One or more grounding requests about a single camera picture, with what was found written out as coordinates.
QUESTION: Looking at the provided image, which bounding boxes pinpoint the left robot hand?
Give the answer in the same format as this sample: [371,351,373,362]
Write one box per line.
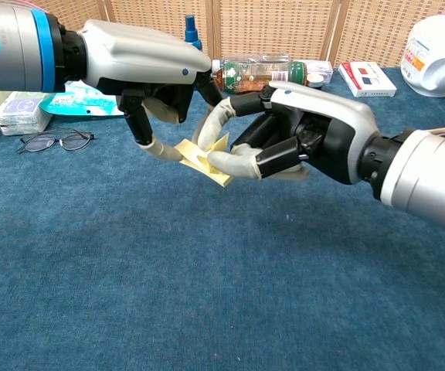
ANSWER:
[63,19,224,163]

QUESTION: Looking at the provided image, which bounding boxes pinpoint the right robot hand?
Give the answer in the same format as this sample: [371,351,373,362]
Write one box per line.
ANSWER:
[193,80,382,186]

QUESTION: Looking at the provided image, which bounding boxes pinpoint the yellow sticky note pad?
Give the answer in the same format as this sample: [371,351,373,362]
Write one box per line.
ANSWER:
[175,131,233,189]

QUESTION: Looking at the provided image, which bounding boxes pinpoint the lilac box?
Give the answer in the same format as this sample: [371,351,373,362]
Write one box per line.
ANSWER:
[303,60,334,86]

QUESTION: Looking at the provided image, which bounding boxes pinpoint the white and red box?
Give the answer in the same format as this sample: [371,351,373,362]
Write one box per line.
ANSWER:
[338,61,398,99]

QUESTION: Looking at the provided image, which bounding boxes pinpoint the blue spray bottle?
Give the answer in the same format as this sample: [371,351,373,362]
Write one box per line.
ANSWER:
[184,14,204,52]

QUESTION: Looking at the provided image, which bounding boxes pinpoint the teal snack bag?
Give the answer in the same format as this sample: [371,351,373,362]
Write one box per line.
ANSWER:
[43,80,125,117]

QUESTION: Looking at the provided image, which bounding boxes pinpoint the clear plastic box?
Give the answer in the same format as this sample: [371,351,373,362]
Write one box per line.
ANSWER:
[222,53,294,65]

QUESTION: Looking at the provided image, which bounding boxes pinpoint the green label tea bottle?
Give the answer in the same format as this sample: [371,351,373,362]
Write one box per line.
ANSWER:
[211,59,309,95]

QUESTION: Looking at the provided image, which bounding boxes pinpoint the woven bamboo folding screen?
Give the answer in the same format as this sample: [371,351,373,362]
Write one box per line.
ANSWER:
[25,0,445,71]

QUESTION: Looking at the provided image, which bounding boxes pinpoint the white rice cooker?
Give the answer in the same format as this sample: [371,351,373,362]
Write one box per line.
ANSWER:
[400,14,445,99]

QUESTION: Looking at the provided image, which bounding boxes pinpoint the pastel printed tissue pack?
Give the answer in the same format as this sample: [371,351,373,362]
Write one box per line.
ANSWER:
[0,91,54,137]

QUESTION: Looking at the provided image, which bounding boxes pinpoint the blue felt table cloth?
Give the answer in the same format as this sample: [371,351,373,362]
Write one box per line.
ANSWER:
[0,66,445,371]

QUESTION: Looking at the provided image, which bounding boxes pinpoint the black frame eyeglasses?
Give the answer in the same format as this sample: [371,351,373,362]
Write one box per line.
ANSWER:
[16,128,96,155]

